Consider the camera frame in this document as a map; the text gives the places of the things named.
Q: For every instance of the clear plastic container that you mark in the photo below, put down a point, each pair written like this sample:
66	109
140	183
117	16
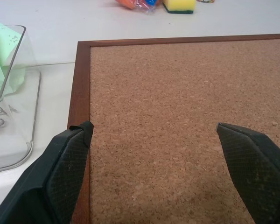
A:
21	130

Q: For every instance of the blue plastic strip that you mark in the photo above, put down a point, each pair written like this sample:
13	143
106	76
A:
151	2

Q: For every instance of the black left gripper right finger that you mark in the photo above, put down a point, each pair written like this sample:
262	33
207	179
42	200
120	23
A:
254	168

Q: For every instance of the yellow and green sponge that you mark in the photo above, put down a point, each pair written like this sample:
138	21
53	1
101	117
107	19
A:
179	4

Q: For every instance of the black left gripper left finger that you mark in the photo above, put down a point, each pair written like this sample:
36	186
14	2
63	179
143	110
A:
60	168

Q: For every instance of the clear bag of orange balls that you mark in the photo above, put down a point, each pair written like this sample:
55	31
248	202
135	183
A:
130	3

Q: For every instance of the wood framed cork board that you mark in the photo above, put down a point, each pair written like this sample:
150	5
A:
168	98

